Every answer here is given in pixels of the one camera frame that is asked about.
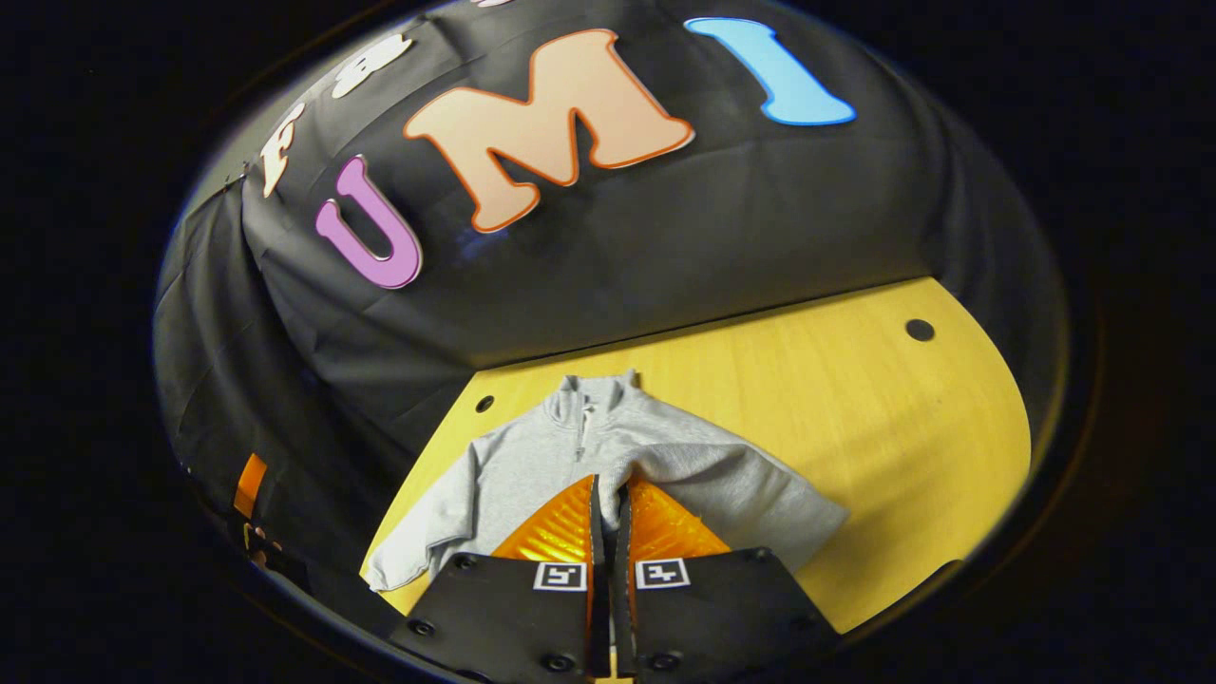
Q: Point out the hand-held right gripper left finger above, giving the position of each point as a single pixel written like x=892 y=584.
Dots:
x=513 y=617

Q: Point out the black backdrop cloth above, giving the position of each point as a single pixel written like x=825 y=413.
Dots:
x=665 y=237

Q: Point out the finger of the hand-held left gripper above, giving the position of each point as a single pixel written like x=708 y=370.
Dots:
x=250 y=484

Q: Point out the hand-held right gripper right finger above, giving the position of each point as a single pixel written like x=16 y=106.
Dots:
x=712 y=617

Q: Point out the grey zip-neck sweatshirt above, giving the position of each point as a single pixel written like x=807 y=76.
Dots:
x=532 y=456

